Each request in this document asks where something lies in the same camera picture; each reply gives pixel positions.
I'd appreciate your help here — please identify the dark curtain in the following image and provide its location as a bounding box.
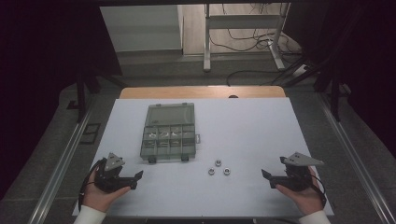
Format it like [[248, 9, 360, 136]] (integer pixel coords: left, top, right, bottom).
[[0, 0, 123, 201], [282, 0, 396, 158]]

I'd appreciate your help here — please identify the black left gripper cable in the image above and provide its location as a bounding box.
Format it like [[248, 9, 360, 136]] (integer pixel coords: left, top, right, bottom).
[[78, 158, 107, 213]]

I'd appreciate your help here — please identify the white metal desk frame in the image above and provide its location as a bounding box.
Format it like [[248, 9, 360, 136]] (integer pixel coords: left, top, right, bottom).
[[203, 3, 291, 73]]

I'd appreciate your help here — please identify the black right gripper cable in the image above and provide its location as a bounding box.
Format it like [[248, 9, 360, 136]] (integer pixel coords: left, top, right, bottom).
[[310, 174, 328, 208]]

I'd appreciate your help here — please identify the person's left hand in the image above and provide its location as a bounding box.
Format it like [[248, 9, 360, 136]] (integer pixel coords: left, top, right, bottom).
[[82, 167, 132, 214]]

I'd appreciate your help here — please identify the black floor cables bundle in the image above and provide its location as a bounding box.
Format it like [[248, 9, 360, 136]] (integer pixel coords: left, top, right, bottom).
[[207, 3, 302, 54]]

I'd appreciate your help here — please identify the aluminium rail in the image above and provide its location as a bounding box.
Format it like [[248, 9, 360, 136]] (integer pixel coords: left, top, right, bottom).
[[27, 104, 95, 224], [317, 92, 396, 224]]

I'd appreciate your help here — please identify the clear plastic compartment box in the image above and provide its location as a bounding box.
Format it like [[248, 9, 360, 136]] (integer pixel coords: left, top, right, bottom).
[[139, 102, 201, 164]]

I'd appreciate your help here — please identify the white cabinet panel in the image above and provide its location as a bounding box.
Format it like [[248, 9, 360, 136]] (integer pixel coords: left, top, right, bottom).
[[99, 4, 185, 52]]

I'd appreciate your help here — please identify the black metal stand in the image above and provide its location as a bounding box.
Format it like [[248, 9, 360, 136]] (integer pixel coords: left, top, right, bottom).
[[279, 54, 345, 123], [66, 62, 127, 123]]

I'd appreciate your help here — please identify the black floor cable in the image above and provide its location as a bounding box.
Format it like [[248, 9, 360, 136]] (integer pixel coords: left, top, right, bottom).
[[226, 69, 283, 88]]

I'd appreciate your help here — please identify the wooden table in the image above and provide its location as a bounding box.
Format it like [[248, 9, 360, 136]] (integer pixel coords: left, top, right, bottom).
[[119, 86, 287, 100]]

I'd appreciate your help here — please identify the white power strip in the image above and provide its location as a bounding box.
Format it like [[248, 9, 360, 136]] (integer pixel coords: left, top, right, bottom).
[[291, 63, 310, 77]]

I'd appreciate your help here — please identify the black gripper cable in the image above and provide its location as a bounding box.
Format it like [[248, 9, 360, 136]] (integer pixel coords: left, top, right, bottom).
[[78, 158, 107, 213], [310, 174, 328, 208]]

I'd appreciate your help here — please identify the pile of small metal parts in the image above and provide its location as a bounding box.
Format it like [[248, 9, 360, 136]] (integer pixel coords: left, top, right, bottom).
[[145, 131, 183, 147]]

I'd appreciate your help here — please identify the person's right hand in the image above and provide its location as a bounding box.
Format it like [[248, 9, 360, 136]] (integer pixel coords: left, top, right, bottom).
[[275, 166, 325, 217]]

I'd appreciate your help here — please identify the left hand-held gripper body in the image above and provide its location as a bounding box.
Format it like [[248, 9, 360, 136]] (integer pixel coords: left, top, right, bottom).
[[93, 152, 126, 193]]

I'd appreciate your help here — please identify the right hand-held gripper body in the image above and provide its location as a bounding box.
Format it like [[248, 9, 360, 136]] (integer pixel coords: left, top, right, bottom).
[[279, 151, 325, 191]]

